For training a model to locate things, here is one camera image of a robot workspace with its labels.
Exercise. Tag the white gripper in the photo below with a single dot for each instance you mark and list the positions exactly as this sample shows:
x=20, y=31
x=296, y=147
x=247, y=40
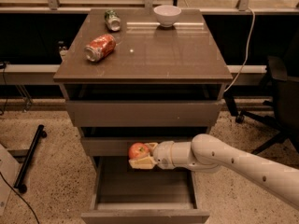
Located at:
x=163, y=155

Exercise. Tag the red apple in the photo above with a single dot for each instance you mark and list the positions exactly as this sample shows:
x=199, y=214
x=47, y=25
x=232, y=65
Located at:
x=138, y=150

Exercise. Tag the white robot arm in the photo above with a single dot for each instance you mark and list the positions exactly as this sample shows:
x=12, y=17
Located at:
x=205, y=153

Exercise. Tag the top grey drawer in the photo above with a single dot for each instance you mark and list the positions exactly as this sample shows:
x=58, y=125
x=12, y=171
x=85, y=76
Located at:
x=143, y=114

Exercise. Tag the grey drawer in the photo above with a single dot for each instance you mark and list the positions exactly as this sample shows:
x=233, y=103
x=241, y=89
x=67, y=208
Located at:
x=118, y=146
x=143, y=114
x=123, y=195

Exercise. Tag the bottom grey drawer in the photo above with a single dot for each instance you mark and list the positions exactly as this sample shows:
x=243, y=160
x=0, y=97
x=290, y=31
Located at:
x=123, y=195

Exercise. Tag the middle grey drawer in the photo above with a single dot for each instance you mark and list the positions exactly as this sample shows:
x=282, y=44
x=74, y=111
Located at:
x=118, y=146

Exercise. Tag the grey drawer cabinet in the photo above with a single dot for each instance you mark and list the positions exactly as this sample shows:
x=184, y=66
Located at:
x=181, y=63

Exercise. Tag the crushed red soda can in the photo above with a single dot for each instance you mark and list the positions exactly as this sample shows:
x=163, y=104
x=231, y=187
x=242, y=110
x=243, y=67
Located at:
x=99, y=48

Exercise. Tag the black wheeled stand leg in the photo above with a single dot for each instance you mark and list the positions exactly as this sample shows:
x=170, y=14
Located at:
x=19, y=183

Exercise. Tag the green soda can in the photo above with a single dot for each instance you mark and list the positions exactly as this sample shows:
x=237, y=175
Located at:
x=112, y=20

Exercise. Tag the white bowl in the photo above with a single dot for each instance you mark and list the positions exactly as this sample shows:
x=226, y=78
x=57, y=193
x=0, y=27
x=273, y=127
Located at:
x=167, y=15

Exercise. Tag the black office chair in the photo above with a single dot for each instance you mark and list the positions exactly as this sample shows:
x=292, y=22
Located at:
x=280, y=72

